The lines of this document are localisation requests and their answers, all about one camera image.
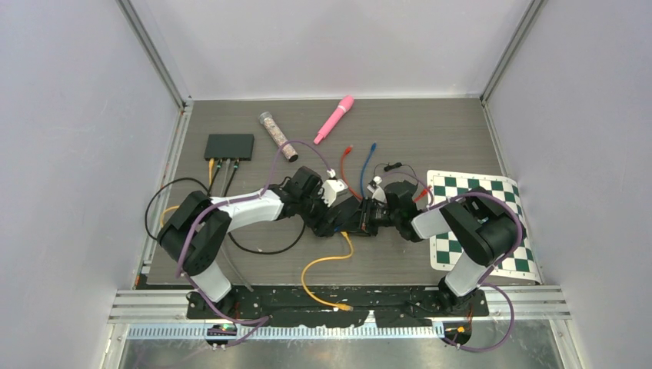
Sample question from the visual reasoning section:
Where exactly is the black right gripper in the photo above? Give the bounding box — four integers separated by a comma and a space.
340, 196, 401, 237

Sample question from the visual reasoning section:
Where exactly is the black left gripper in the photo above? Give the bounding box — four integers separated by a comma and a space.
298, 187, 341, 238

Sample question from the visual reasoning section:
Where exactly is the small black TP-Link switch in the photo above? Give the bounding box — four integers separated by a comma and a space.
314, 197, 362, 238

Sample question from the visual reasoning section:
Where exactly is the black power adapter with cord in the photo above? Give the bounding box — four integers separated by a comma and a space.
371, 161, 417, 184

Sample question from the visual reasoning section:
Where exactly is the red ethernet cable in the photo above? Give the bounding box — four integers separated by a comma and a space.
339, 145, 433, 204

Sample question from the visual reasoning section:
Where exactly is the blue ethernet cable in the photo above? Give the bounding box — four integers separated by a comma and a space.
359, 142, 379, 201

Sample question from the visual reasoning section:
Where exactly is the black cable teal boot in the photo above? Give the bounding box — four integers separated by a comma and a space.
209, 158, 224, 186
145, 159, 308, 256

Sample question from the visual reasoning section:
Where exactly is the yellow ethernet cable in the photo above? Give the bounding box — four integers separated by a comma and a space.
300, 231, 354, 313

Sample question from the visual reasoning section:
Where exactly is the dark grey network switch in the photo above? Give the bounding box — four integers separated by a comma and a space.
204, 134, 254, 161

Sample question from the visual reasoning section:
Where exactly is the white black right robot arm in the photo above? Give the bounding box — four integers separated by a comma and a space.
353, 181, 526, 316

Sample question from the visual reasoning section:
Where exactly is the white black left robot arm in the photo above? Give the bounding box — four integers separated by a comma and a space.
156, 167, 348, 318

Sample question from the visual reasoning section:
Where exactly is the green white checkerboard mat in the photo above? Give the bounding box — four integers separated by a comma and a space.
427, 170, 542, 284

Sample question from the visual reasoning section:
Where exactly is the glitter tube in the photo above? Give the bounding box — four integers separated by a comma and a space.
258, 111, 298, 162

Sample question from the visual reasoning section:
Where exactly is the pink marker pen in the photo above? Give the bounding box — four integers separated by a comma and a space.
313, 95, 354, 145

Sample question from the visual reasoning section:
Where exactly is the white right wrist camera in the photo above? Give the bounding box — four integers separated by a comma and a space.
367, 176, 387, 203

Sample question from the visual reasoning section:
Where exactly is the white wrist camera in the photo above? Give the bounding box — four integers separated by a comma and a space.
367, 176, 387, 203
321, 168, 348, 207

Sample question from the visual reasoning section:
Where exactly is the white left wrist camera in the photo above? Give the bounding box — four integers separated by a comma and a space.
321, 168, 348, 207

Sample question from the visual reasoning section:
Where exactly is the yellow cable in grey switch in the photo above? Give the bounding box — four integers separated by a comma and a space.
160, 158, 217, 230

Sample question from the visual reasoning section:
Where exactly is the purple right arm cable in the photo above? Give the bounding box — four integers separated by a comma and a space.
381, 170, 526, 354

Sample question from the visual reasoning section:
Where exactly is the aluminium front rail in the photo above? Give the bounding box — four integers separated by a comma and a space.
108, 286, 571, 325

